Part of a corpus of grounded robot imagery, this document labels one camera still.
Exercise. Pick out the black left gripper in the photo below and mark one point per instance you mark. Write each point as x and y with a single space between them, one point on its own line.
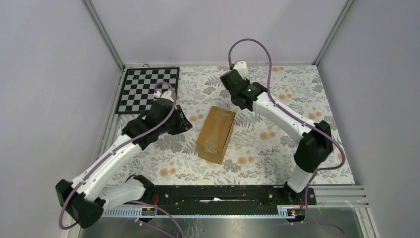
184 124

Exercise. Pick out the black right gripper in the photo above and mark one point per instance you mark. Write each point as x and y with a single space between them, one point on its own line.
247 81

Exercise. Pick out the brown cardboard express box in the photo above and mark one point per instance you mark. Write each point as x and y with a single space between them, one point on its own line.
215 135

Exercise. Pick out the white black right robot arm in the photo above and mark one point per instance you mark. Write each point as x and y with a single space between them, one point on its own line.
311 137

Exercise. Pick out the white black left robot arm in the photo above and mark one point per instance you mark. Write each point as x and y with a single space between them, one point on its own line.
86 197

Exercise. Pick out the black white checkerboard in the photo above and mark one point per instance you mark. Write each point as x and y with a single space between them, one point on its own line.
138 87

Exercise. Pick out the floral patterned table mat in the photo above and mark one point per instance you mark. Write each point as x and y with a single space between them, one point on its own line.
259 152

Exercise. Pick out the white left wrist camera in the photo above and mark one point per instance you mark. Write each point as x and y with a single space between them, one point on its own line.
168 95

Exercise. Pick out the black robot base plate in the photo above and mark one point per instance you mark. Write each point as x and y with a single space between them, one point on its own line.
188 200

